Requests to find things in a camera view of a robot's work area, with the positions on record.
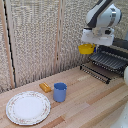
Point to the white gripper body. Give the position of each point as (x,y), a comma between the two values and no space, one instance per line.
(98,36)

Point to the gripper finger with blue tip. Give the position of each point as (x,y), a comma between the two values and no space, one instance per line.
(96,49)

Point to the yellow bowl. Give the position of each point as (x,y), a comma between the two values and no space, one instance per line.
(86,49)

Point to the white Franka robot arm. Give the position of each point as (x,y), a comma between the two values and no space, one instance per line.
(103,15)

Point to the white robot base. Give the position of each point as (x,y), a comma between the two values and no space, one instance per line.
(125,76)

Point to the blue cup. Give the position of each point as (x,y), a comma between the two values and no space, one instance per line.
(60,93)

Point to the beige woven partition screen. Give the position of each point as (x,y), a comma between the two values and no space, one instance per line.
(36,36)

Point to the small yellow block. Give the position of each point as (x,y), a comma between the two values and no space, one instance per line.
(45,87)

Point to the white floral rimmed plate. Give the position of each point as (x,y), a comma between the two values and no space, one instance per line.
(28,108)

